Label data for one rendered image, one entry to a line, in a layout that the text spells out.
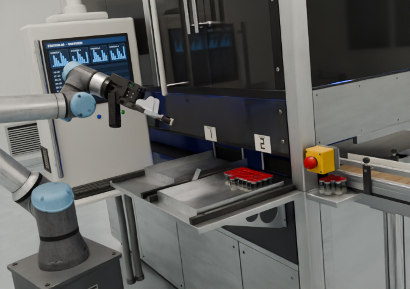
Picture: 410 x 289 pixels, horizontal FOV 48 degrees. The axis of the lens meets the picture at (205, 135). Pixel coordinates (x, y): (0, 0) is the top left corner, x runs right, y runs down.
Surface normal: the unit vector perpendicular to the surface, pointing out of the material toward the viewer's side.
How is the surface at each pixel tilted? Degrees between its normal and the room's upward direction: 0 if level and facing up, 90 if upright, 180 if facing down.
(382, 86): 90
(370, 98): 90
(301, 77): 90
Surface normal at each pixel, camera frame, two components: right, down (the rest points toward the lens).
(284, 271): -0.84, 0.20
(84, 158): 0.54, 0.11
